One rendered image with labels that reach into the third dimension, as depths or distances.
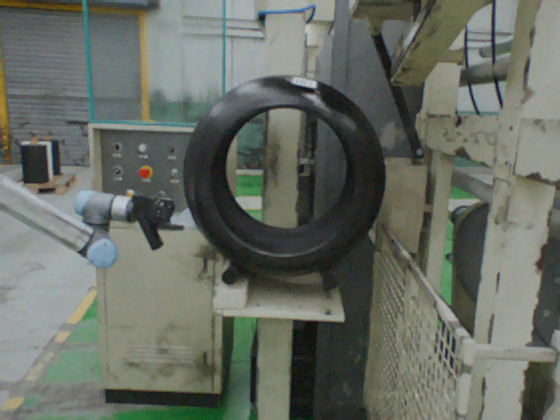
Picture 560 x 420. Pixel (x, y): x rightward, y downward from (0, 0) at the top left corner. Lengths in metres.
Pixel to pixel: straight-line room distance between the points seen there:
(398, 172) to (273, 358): 0.82
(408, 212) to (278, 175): 0.45
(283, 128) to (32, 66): 9.56
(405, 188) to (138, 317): 1.29
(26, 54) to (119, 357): 9.14
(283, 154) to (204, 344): 1.00
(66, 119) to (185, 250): 8.85
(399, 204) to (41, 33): 9.84
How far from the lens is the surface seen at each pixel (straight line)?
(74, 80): 10.74
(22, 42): 11.03
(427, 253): 1.68
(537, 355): 0.94
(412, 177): 1.58
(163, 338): 2.23
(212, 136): 1.24
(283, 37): 1.61
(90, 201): 1.45
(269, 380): 1.88
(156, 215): 1.40
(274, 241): 1.54
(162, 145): 2.05
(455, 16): 1.18
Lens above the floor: 1.37
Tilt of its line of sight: 12 degrees down
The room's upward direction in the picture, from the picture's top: 2 degrees clockwise
